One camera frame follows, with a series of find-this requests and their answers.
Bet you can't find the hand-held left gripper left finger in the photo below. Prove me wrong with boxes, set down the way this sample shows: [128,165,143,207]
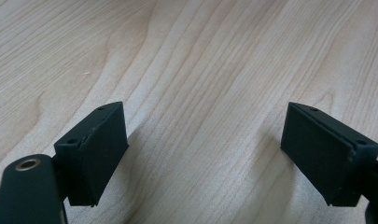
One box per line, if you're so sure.
[53,101,130,207]

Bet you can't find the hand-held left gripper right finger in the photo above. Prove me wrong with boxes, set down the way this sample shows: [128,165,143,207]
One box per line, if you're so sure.
[280,101,378,207]

